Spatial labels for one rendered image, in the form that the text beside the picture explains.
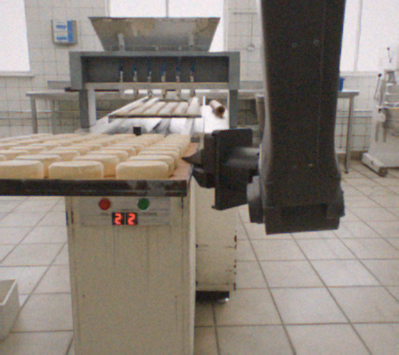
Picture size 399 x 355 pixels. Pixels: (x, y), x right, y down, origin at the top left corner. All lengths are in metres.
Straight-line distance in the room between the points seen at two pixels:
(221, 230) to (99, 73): 0.89
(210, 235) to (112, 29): 1.00
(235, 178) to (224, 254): 1.44
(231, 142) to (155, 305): 0.79
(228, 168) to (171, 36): 1.34
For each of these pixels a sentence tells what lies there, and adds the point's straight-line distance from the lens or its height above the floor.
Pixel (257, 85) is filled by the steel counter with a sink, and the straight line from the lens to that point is 4.89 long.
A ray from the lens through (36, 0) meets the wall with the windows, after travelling 5.19.
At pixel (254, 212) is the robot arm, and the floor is 0.97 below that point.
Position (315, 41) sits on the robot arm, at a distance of 0.24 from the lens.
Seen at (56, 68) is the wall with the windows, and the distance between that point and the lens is 5.09.
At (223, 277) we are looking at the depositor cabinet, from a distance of 1.96.
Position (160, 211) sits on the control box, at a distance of 1.06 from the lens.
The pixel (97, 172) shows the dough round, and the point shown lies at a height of 1.01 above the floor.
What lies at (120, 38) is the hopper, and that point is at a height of 1.23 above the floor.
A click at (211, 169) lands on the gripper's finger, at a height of 0.98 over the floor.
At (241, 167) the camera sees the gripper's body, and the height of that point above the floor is 0.99.
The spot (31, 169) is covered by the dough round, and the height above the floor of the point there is 1.01.
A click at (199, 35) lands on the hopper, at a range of 1.77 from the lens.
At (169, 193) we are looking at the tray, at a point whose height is 1.00.
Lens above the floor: 1.10
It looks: 11 degrees down
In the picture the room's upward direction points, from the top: straight up
